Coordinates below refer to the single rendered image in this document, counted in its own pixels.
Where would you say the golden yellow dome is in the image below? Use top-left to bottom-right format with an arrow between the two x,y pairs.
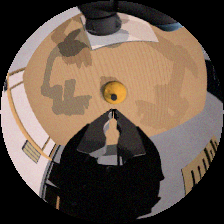
102,81 -> 126,104

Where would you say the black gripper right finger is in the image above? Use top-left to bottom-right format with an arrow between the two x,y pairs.
114,109 -> 165,181

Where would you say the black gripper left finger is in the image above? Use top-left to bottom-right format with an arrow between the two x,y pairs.
55,108 -> 114,176

